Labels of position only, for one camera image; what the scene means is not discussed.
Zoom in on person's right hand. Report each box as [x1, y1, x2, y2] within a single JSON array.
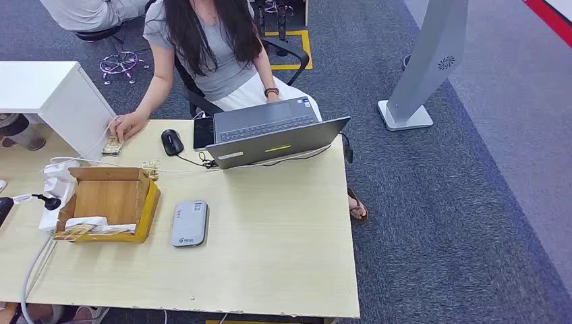
[[108, 111, 149, 143]]

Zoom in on gold patterned card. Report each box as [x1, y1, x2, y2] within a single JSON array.
[[142, 159, 161, 182], [101, 136, 123, 157], [53, 224, 94, 243]]

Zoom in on person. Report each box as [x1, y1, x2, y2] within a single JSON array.
[[39, 0, 150, 33], [108, 0, 370, 223]]

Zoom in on person's legs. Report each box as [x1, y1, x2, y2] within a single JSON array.
[[0, 113, 47, 152]]

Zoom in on grey card reader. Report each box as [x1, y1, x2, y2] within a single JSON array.
[[171, 200, 210, 248]]

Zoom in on grey laptop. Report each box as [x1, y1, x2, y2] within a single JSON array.
[[205, 96, 351, 170]]

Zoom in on black computer mouse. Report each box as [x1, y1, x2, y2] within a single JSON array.
[[161, 129, 185, 157]]

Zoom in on black office chair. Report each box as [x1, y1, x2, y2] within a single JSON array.
[[174, 36, 310, 118]]

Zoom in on black equipment stand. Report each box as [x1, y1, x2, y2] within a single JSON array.
[[254, 0, 309, 57]]

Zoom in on black smartphone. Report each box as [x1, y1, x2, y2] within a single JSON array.
[[193, 116, 216, 151]]

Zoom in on open cardboard box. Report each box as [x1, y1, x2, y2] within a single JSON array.
[[53, 166, 162, 244]]

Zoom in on white charger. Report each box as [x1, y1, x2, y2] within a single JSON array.
[[43, 161, 82, 182], [43, 177, 68, 198]]

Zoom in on black laptop power plug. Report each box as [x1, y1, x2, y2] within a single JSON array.
[[339, 132, 354, 164]]

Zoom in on black stool chrome base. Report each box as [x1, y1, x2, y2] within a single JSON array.
[[74, 24, 150, 86]]

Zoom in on white cabinet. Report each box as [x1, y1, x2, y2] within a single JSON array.
[[0, 61, 118, 162]]

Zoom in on white paper strip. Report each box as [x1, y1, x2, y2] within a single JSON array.
[[64, 216, 137, 236]]

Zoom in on black plug with tag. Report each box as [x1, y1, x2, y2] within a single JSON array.
[[12, 193, 62, 211]]

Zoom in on white power strip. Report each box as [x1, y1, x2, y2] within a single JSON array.
[[38, 178, 77, 234]]

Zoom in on brown sandal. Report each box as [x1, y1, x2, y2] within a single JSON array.
[[347, 188, 370, 223]]

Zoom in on black device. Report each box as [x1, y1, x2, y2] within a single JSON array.
[[0, 197, 15, 229]]

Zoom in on silver kiosk stand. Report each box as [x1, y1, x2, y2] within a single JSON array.
[[377, 0, 470, 132]]

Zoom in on black mouse cable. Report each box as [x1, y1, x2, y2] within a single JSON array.
[[176, 152, 220, 170]]

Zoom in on grey power cord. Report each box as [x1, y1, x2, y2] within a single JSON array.
[[21, 232, 57, 324]]

